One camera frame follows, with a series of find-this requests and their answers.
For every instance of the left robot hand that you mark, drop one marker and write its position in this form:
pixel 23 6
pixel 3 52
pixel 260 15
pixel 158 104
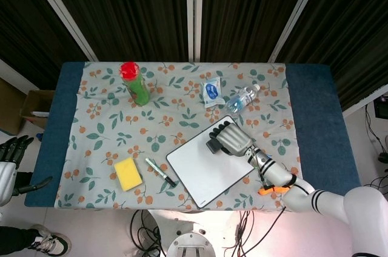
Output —
pixel 10 163

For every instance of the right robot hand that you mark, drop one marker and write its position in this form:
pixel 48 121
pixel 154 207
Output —
pixel 232 140

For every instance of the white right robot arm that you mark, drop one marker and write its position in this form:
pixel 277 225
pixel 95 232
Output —
pixel 306 190

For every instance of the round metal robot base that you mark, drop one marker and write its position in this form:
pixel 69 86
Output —
pixel 191 245

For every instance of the black whiteboard marker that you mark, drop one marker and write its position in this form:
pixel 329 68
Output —
pixel 159 171

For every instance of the clear plastic water bottle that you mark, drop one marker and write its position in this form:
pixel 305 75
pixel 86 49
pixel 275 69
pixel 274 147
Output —
pixel 242 98

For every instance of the blue table cover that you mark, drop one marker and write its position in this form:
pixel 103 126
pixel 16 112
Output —
pixel 188 135

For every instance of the white blue wet wipes pack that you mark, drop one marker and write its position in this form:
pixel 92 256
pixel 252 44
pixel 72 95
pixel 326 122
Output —
pixel 213 91

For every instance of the brown cardboard box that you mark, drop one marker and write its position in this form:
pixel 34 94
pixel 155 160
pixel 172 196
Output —
pixel 28 108

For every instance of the orange rubber chicken toy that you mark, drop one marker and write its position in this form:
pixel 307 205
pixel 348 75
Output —
pixel 266 191

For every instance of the floral tablecloth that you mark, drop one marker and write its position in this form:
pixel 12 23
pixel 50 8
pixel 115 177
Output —
pixel 151 123

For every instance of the black white sneaker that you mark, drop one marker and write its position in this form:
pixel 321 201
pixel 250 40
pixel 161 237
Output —
pixel 53 243

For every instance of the yellow sponge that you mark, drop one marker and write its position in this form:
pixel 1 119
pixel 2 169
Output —
pixel 128 173

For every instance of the green can red lid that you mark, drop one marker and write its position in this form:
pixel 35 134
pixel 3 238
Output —
pixel 135 84

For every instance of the white dry-erase board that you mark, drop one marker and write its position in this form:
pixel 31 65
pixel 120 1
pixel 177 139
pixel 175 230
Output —
pixel 209 166

